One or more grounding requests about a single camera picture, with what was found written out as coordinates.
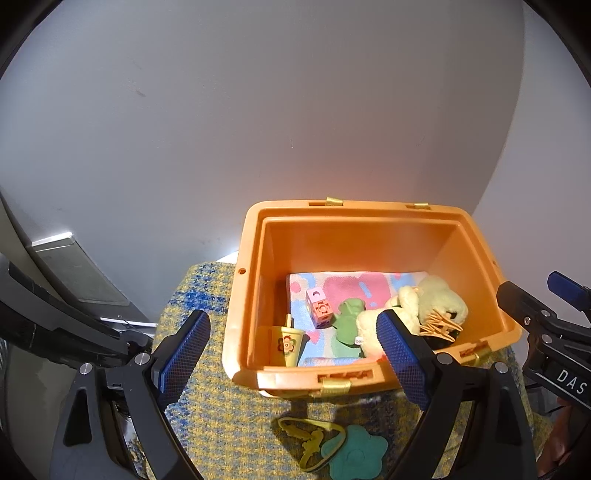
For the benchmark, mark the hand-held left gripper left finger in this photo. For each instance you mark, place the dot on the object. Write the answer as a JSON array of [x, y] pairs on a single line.
[[184, 360]]

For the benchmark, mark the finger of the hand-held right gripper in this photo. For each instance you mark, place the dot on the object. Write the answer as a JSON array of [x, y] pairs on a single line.
[[526, 307], [570, 288]]

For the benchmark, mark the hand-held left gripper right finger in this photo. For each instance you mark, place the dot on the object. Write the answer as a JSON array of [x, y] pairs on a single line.
[[401, 364]]

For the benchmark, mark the yellow duck plush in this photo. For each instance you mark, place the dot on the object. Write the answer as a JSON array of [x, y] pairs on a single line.
[[369, 323]]

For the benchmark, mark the green rubber toy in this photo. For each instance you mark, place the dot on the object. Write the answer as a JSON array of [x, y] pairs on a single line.
[[346, 327]]

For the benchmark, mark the olive chick plush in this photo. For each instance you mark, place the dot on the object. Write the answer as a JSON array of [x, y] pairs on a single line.
[[443, 295]]

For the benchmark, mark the pink purple cube block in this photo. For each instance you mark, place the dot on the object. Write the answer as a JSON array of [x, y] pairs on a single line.
[[319, 309]]

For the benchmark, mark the yellow toy cup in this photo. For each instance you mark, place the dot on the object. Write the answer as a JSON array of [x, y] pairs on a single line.
[[286, 344]]

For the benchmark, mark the orange plastic crate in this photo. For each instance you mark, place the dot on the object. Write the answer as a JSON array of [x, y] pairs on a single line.
[[369, 240]]

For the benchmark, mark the person's right hand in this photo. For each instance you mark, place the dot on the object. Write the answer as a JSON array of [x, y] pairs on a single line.
[[563, 438]]

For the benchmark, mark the yellow blue plaid blanket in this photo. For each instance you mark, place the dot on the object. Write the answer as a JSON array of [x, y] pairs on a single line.
[[221, 415]]

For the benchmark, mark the pastel patterned cloth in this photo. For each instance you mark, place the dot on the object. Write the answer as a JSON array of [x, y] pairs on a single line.
[[355, 286]]

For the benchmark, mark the teal star toy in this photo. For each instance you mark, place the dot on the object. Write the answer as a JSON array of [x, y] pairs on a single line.
[[360, 454]]

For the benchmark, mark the yellow cookie cutter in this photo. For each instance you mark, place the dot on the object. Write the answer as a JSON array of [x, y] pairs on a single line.
[[314, 445]]

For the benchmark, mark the grey metal panel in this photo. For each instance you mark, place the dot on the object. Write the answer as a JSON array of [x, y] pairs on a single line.
[[78, 272]]

